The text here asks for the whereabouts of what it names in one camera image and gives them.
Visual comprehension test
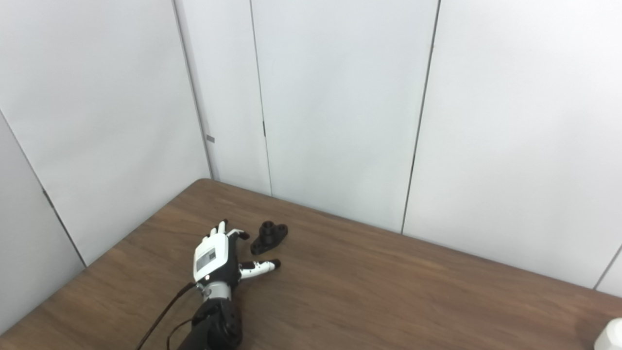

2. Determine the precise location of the black plastic holder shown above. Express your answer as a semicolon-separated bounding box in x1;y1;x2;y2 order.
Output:
250;221;289;255

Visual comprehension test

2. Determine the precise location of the round white plastic piece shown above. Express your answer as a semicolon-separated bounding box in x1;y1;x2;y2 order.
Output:
594;318;622;350

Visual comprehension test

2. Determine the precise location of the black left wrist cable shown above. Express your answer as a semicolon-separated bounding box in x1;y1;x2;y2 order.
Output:
136;282;201;350

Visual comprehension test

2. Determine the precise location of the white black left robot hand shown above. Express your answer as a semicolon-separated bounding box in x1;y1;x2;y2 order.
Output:
193;220;281;287

